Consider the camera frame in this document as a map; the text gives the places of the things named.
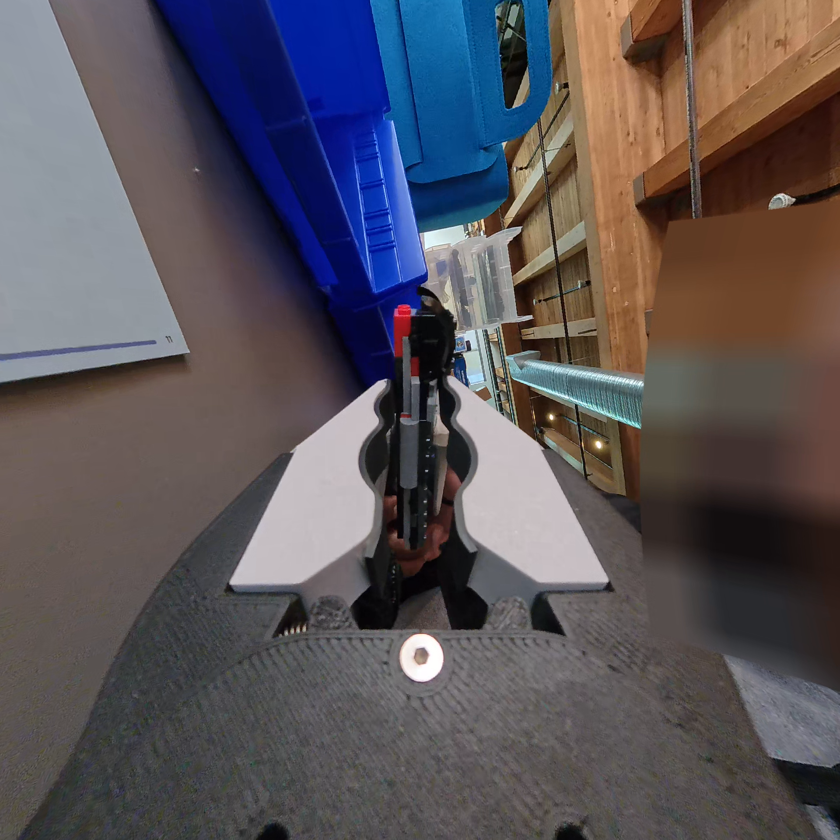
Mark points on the black grey toy brick assembly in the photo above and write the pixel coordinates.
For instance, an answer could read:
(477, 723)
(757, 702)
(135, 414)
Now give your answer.
(417, 426)

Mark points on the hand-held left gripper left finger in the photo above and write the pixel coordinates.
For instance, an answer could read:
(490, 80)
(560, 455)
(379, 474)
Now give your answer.
(302, 525)

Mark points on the person's right hand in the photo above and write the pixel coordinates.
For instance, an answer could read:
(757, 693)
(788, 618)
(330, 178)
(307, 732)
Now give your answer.
(436, 525)

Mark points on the blue plastic storage bin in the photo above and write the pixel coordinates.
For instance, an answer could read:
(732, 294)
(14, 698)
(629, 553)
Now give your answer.
(282, 131)
(364, 334)

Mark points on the silver ventilation duct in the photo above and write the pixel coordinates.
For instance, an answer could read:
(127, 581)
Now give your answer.
(577, 387)

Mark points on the ceiling light bulb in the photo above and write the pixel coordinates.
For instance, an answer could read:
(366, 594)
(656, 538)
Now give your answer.
(781, 201)

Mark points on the light blue instruction booklet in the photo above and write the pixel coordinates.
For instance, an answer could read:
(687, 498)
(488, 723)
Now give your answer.
(65, 197)

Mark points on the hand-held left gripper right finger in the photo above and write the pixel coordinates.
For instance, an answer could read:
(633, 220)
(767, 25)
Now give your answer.
(538, 525)

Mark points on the teal plastic container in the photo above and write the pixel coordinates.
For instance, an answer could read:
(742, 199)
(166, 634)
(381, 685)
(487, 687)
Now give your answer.
(453, 98)

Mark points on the person's grey shirt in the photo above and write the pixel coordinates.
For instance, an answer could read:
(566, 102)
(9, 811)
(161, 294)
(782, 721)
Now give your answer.
(781, 715)

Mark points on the clear plastic container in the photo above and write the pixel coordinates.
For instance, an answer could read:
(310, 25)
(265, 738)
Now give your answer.
(479, 275)

